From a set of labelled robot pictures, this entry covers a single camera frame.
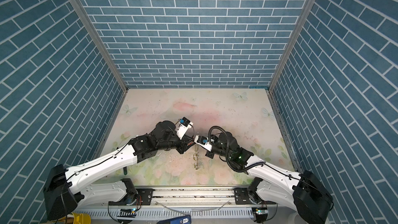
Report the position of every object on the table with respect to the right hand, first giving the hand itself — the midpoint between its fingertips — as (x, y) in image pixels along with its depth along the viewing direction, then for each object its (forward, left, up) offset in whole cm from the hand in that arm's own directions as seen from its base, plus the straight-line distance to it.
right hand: (199, 141), depth 76 cm
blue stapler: (-30, +3, -12) cm, 33 cm away
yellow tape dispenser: (-34, +45, -9) cm, 57 cm away
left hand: (-3, 0, +3) cm, 4 cm away
